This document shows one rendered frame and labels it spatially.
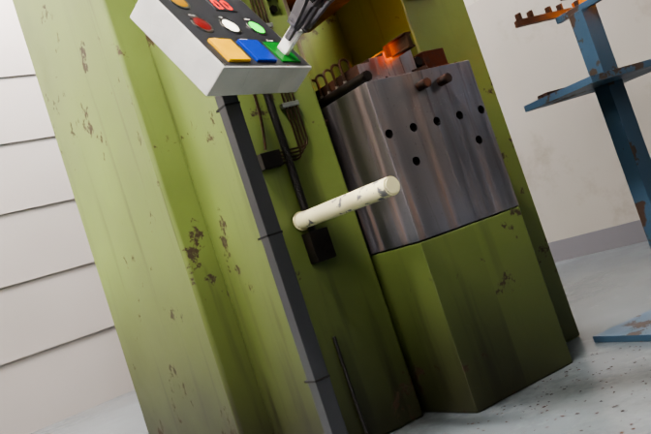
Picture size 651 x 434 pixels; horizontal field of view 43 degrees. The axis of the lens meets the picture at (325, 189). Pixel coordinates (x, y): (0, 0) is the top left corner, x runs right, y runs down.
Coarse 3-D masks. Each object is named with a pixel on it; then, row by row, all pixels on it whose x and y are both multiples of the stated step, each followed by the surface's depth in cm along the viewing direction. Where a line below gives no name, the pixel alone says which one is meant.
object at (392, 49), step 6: (402, 36) 225; (408, 36) 224; (390, 42) 229; (396, 42) 228; (402, 42) 226; (408, 42) 224; (384, 48) 230; (390, 48) 231; (396, 48) 228; (402, 48) 226; (408, 48) 225; (390, 54) 230; (396, 54) 228
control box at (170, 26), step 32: (160, 0) 180; (192, 0) 190; (224, 0) 200; (160, 32) 179; (192, 32) 176; (224, 32) 186; (256, 32) 196; (192, 64) 176; (224, 64) 172; (256, 64) 182; (288, 64) 192
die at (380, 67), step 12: (372, 60) 228; (384, 60) 230; (396, 60) 233; (408, 60) 235; (348, 72) 229; (360, 72) 226; (372, 72) 228; (384, 72) 230; (396, 72) 232; (408, 72) 234; (324, 96) 242
